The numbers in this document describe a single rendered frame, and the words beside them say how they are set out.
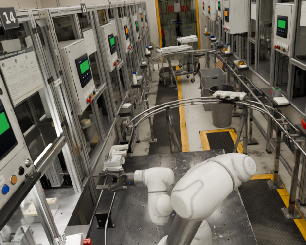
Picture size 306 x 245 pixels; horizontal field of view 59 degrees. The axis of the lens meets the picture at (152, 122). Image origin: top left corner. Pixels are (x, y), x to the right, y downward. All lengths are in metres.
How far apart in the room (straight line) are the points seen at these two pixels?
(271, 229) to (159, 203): 1.57
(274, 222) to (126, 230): 1.49
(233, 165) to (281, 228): 1.90
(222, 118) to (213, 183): 3.55
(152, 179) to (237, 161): 0.61
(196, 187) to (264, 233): 1.92
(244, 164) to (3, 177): 0.88
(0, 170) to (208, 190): 0.77
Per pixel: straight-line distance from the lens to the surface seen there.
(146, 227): 1.86
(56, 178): 1.96
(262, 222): 2.83
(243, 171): 0.95
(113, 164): 2.10
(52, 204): 1.81
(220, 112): 4.35
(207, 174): 0.90
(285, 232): 2.80
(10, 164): 1.22
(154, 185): 1.44
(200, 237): 1.46
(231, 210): 1.93
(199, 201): 0.86
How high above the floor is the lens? 1.99
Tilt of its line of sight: 24 degrees down
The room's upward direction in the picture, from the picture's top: 8 degrees counter-clockwise
